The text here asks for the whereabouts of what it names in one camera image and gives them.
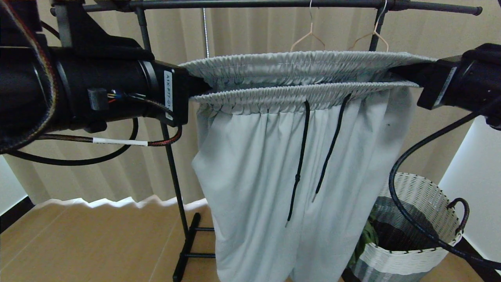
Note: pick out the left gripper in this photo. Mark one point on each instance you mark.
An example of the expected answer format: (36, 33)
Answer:
(117, 78)

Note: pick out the beige curtain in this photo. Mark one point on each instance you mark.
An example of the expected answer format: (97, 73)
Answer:
(98, 184)

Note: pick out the white laundry basket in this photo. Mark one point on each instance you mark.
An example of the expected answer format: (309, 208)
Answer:
(407, 258)

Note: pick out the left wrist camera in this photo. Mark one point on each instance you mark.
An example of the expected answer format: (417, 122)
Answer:
(98, 35)

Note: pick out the green garment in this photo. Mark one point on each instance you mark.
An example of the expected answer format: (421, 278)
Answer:
(367, 239)

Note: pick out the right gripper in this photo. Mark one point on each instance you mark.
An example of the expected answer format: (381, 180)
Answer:
(469, 82)

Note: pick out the pink clothes hanger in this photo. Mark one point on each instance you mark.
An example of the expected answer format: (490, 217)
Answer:
(311, 33)
(375, 32)

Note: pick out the pale grey shorts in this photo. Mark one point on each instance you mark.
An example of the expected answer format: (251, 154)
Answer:
(258, 176)

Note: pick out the black clothes rack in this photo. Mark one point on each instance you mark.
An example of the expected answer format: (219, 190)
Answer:
(250, 4)

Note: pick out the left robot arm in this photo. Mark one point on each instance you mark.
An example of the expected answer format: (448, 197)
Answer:
(19, 78)

